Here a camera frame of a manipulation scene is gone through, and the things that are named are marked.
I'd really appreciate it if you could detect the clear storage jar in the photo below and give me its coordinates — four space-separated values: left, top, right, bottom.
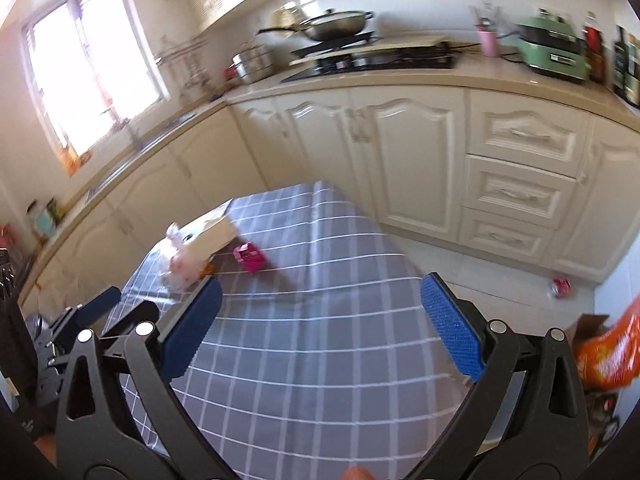
32 200 56 238

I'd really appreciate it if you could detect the clear plastic bag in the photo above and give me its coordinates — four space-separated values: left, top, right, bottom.
159 222 211 291

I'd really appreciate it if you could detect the orange packet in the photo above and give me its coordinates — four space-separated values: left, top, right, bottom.
57 142 83 176

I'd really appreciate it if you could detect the kitchen window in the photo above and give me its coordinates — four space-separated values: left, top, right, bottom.
20 0 171 151

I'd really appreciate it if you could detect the red label bottle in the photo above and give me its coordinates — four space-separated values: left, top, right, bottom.
582 10 608 84

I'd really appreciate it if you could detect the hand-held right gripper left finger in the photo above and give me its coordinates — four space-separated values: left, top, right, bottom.
55 276 238 480

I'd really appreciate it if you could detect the cream strainer basket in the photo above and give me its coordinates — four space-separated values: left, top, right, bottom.
274 4 306 28

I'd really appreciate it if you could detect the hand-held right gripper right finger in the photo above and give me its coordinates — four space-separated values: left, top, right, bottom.
420 272 588 480

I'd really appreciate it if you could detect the cream stove base cabinet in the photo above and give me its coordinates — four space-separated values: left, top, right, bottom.
227 85 640 283

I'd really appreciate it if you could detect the steel wok with lid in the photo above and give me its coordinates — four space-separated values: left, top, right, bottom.
256 9 376 42

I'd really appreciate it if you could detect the large cream drawer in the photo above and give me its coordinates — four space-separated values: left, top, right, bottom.
467 90 591 178

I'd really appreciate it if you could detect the steel steamer pot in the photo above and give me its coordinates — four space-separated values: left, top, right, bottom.
232 42 276 85

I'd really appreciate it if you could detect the cream sink base cabinet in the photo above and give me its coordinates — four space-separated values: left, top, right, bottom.
20 105 271 321

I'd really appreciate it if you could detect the small cream drawer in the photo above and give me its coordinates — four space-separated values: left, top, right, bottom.
457 207 558 263

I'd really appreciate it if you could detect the pink small box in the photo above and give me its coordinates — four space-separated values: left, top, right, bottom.
232 242 266 275

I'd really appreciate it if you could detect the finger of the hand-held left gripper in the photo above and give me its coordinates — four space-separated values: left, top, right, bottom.
102 301 160 338
75 285 122 328

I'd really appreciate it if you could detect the pink utensil holder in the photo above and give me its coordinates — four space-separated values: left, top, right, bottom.
477 29 501 57

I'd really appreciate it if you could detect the wall utensil rack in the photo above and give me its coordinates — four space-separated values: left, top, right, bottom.
152 35 211 61

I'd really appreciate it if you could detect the steel kitchen sink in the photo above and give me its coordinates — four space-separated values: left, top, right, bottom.
85 110 198 201

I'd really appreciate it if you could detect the black gas stove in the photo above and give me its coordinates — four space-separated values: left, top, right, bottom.
280 50 458 84

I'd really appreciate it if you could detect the white paper wrapper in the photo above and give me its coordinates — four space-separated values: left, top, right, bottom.
182 216 238 261

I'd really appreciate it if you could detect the medium cream drawer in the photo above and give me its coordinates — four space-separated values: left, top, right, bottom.
462 157 578 223

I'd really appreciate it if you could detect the green multi-cooker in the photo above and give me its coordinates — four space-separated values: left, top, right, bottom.
515 7 591 83

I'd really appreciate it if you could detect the grey checked tablecloth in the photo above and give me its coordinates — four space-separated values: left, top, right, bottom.
102 180 476 480

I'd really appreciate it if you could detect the orange plastic bag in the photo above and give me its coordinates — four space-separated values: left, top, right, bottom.
575 295 640 391

